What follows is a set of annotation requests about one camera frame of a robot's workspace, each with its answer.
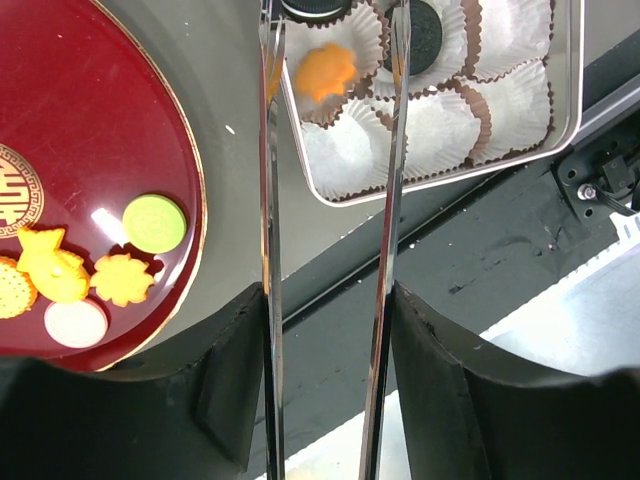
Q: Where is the black sandwich cookie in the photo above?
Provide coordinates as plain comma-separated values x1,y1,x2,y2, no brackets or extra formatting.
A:
410,1,443,76
281,0,351,24

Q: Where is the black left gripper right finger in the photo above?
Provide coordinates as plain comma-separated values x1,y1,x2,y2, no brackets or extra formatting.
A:
392,284,639,479

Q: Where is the pink round cookie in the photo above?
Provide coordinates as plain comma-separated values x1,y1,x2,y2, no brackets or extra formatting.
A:
44,299,108,349

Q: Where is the green round cookie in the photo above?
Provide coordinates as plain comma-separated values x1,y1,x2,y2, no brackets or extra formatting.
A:
122,194,188,254

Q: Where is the orange fish cookie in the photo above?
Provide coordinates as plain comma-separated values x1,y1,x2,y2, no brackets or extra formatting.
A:
17,227,90,303

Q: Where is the pink cookie tin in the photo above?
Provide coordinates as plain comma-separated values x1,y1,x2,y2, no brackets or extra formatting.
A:
274,1,584,207

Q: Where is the red round lacquer tray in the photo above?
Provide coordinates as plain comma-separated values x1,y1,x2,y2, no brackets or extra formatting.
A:
1,1,207,371

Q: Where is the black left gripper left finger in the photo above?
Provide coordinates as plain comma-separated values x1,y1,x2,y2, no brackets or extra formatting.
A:
1,284,264,479

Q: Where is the orange flower cookie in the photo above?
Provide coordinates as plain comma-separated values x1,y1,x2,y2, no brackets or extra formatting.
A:
294,42,357,104
90,254,155,308

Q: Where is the orange round cookie lower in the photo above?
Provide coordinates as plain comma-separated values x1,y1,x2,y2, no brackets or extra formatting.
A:
0,257,38,319

